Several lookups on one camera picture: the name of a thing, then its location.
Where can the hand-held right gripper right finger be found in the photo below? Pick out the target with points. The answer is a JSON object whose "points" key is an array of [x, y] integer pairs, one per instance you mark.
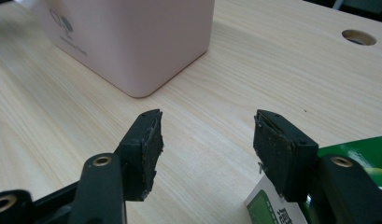
{"points": [[285, 155]]}

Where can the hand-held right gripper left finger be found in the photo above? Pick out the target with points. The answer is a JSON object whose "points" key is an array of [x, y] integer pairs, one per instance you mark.
{"points": [[142, 155]]}

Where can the green and white carton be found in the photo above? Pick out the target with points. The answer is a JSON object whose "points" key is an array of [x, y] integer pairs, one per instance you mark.
{"points": [[366, 152]]}

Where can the pink storage box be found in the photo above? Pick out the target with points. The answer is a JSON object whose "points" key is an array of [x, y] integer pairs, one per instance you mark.
{"points": [[132, 37]]}

